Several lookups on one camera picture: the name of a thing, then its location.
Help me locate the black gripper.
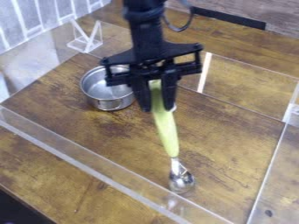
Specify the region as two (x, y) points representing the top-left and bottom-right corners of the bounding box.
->
(100, 23), (203, 112)

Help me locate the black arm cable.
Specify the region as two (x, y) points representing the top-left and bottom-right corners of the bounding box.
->
(160, 0), (196, 33)

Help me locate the clear acrylic stand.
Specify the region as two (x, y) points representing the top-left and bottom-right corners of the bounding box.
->
(67, 20), (103, 53)

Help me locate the green handled metal spoon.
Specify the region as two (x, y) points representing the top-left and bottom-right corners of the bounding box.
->
(150, 80), (195, 194)

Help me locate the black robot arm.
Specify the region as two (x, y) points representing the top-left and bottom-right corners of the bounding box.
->
(100, 0), (203, 112)

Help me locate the small steel pot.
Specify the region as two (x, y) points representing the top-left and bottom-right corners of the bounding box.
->
(79, 66), (135, 111)

